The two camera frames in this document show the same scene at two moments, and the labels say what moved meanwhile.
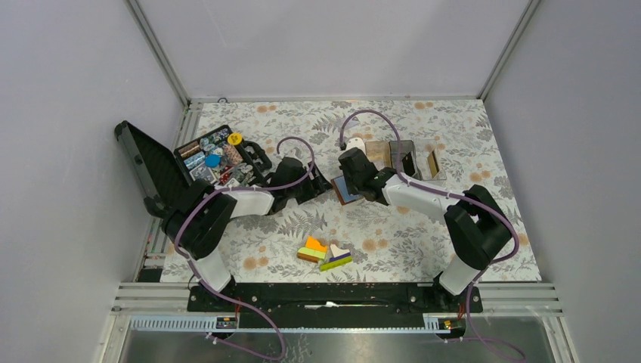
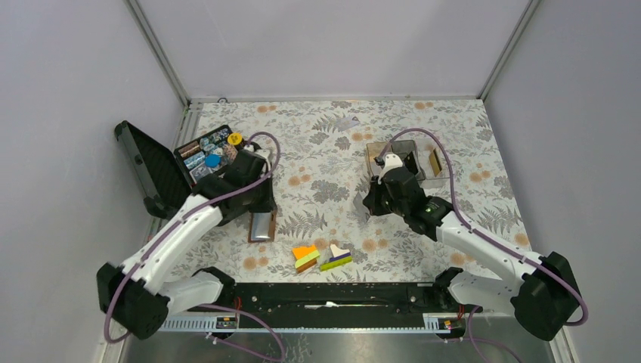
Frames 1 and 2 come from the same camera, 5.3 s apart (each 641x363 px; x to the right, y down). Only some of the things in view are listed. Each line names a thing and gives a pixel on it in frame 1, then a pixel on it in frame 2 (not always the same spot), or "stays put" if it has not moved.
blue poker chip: x=212 y=160 stays put
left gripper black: x=315 y=187 -> x=269 y=204
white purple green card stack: x=340 y=257 stays put
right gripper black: x=351 y=189 -> x=371 y=200
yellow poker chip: x=234 y=138 stays put
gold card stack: x=433 y=163 stays put
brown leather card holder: x=342 y=191 -> x=262 y=226
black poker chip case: x=221 y=157 stays put
